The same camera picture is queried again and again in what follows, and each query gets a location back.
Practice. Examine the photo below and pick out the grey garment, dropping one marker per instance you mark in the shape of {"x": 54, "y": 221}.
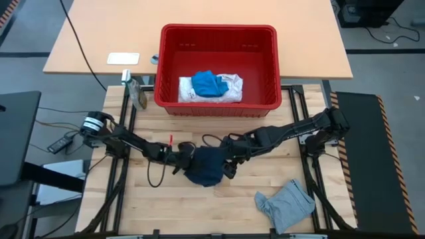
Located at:
{"x": 285, "y": 206}

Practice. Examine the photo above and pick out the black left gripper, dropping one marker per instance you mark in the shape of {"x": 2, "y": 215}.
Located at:
{"x": 186, "y": 156}

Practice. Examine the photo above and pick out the black equipment cabinet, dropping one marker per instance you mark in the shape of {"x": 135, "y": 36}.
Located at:
{"x": 368, "y": 11}

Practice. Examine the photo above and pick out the white garment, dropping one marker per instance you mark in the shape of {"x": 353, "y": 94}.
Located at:
{"x": 229, "y": 91}

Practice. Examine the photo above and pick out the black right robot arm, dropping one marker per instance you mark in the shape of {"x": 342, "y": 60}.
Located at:
{"x": 299, "y": 129}

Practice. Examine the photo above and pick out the black aluminium rig frame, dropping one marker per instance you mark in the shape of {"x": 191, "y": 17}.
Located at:
{"x": 249, "y": 236}

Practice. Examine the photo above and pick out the bright blue garment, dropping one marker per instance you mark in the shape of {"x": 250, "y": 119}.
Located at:
{"x": 207, "y": 84}

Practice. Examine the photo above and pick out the black desk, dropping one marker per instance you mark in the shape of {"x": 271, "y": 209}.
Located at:
{"x": 16, "y": 132}

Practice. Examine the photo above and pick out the dark navy garment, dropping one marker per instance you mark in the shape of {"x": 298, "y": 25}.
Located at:
{"x": 206, "y": 166}

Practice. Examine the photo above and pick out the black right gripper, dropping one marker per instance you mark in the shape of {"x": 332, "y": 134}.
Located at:
{"x": 240, "y": 147}

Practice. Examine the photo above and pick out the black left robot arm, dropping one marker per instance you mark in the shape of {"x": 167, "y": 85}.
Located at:
{"x": 133, "y": 142}

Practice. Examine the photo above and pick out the clear spray cleaner bottle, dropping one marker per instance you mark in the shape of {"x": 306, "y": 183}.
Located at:
{"x": 137, "y": 94}

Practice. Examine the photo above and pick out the red plastic laundry basket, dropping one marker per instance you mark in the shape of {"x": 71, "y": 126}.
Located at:
{"x": 259, "y": 53}

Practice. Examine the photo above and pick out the striped mat edge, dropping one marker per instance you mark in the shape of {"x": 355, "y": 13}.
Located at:
{"x": 8, "y": 11}

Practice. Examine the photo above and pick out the small grey round object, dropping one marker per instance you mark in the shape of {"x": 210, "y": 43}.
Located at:
{"x": 154, "y": 59}

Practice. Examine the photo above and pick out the red tag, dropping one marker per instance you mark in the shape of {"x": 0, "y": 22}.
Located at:
{"x": 171, "y": 140}

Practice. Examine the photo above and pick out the black power adapter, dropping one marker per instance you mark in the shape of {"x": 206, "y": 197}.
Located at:
{"x": 59, "y": 144}

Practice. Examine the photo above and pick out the black bar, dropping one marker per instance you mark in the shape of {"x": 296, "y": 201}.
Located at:
{"x": 50, "y": 176}

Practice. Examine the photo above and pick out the black hazard-striped floor mat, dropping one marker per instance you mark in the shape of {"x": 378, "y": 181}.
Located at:
{"x": 368, "y": 159}

